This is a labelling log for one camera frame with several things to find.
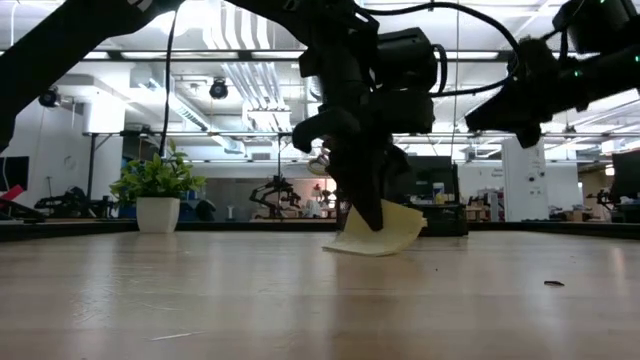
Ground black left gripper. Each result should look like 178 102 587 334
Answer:
292 19 437 232

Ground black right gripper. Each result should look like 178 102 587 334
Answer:
464 37 610 150

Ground yellow-handled scissors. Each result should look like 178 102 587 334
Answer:
306 152 332 177

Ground yellow sticky note pad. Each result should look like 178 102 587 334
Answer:
322 198 429 258

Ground black mesh desk organizer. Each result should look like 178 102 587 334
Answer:
335 189 470 238

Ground black computer monitor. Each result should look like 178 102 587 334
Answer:
399 154 460 204
0 156 30 194
612 149 640 199

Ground black ceiling spotlight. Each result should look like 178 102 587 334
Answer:
38 85 62 109
208 78 230 101

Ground green plant in white pot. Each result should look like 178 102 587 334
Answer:
109 139 207 234

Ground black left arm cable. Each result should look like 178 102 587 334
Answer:
357 1 522 99

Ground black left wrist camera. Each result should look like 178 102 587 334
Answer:
375 27 440 92

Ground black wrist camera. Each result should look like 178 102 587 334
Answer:
552 0 640 55
375 27 440 92

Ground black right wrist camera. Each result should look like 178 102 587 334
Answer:
552 0 640 55

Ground black overhead frame beam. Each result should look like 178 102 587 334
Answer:
0 49 640 64

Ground thin black hanging cable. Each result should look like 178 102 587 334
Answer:
157 8 180 157

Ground black aluminium table frame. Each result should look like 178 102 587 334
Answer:
0 218 640 242

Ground red clamp handle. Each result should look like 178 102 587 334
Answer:
0 185 25 210

